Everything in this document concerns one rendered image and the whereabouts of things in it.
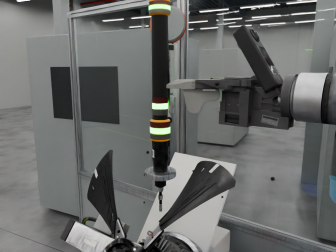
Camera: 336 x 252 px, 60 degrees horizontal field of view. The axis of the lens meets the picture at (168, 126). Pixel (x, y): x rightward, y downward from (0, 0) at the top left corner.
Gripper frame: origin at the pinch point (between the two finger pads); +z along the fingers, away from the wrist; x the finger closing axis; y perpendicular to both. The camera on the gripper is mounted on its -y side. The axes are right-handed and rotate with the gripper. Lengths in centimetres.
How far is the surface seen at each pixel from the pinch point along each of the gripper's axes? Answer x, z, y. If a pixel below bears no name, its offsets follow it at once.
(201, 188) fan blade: 13.3, 3.9, 27.8
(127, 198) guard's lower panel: 70, 87, 74
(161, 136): -1.7, 5.2, 11.6
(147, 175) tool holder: -3.7, 7.6, 20.1
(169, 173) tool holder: -0.5, 4.2, 19.8
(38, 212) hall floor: 121, 288, 167
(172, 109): 48, 38, 14
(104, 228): 13, 43, 53
